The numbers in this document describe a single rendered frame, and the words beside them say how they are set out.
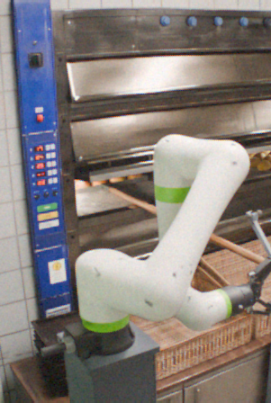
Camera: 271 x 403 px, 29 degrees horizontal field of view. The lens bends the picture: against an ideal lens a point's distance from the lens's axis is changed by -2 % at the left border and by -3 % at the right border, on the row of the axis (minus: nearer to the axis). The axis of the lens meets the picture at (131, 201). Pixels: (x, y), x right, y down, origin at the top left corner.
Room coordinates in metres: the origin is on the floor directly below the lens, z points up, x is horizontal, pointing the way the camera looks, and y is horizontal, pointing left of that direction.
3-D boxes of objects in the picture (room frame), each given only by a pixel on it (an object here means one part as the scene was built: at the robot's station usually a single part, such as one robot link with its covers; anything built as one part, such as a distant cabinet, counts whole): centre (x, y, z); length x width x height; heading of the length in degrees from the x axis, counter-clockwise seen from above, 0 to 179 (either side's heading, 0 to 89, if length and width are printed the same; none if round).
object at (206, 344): (2.20, -0.17, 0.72); 0.56 x 0.49 x 0.28; 120
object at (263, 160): (3.37, -0.84, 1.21); 0.61 x 0.48 x 0.06; 29
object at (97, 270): (1.21, 0.07, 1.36); 0.16 x 0.13 x 0.19; 51
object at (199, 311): (1.37, -0.19, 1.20); 0.14 x 0.13 x 0.11; 119
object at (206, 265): (2.48, -0.69, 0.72); 0.56 x 0.49 x 0.28; 118
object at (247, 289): (1.44, -0.34, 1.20); 0.09 x 0.07 x 0.08; 119
